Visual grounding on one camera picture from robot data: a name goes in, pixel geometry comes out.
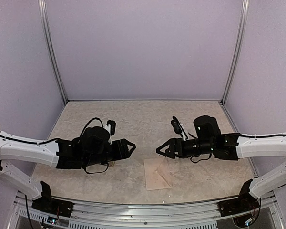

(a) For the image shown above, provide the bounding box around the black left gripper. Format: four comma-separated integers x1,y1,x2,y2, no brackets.
84,139,136,167

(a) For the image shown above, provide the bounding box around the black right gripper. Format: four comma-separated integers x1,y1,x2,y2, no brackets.
156,138,214,159

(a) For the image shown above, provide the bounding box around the round sticker sheet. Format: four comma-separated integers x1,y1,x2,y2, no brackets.
109,161,115,167

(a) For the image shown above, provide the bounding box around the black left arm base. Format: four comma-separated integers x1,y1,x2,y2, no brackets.
31,181,74,218

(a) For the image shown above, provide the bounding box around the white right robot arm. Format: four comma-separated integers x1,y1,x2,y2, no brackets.
156,115,286,212

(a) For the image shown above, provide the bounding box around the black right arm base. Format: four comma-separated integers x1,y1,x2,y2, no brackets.
218,179,261,217

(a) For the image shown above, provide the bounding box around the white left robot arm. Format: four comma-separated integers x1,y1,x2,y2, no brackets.
0,120,136,212

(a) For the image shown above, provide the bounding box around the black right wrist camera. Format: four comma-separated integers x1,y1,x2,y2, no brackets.
171,116,189,141

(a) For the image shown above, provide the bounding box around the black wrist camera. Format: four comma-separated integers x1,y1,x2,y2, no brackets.
103,120,116,145
171,116,189,141

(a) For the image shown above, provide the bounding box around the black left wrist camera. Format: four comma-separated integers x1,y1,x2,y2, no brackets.
103,120,116,145

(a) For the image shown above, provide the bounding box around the aluminium front table rail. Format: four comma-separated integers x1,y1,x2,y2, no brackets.
13,188,283,229

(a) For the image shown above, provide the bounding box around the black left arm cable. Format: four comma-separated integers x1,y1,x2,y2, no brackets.
0,117,112,175

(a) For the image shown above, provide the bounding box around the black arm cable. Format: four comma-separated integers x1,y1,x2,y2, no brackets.
0,117,112,175
170,115,286,165

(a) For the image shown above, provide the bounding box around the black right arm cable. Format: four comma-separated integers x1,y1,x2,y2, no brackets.
170,115,286,165

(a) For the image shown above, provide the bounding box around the aluminium right corner post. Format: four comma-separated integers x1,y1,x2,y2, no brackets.
221,0,250,106

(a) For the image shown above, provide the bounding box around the aluminium corner post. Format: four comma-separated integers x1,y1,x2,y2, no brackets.
221,0,250,106
38,0,69,106

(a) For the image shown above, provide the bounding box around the aluminium left corner post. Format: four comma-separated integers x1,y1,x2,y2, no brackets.
38,0,69,106

